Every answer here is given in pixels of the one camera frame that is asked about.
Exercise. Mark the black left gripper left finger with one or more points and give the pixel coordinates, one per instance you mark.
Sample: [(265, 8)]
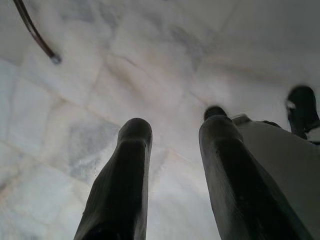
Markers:
[(125, 180)]

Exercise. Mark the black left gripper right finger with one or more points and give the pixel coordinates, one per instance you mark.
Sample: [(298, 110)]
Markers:
[(237, 190)]

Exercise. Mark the black robot left foot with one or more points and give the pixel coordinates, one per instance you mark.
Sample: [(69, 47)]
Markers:
[(214, 111)]

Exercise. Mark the black robot foot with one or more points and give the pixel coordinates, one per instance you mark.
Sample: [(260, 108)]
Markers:
[(303, 107), (214, 111)]

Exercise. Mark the black robot right foot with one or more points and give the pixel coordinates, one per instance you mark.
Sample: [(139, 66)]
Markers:
[(303, 107)]

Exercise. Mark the dark thin furniture leg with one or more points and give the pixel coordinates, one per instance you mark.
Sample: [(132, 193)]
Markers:
[(37, 35)]

